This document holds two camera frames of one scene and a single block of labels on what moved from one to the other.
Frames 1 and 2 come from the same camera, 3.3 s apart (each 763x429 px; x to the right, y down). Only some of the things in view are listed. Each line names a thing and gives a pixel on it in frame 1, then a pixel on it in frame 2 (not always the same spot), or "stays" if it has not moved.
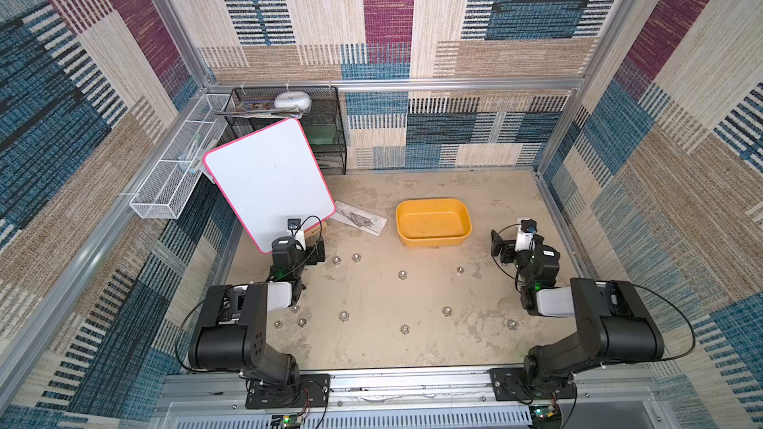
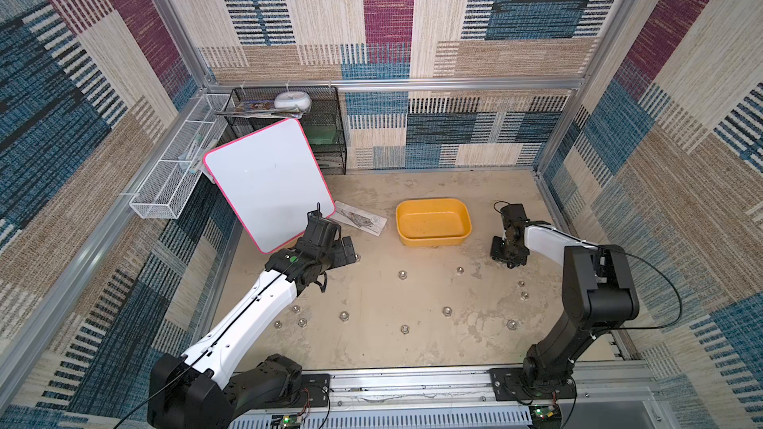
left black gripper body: [310, 258] -> [338, 257]
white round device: [293, 100] stays
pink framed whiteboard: [269, 177] stays
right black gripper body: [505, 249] stays
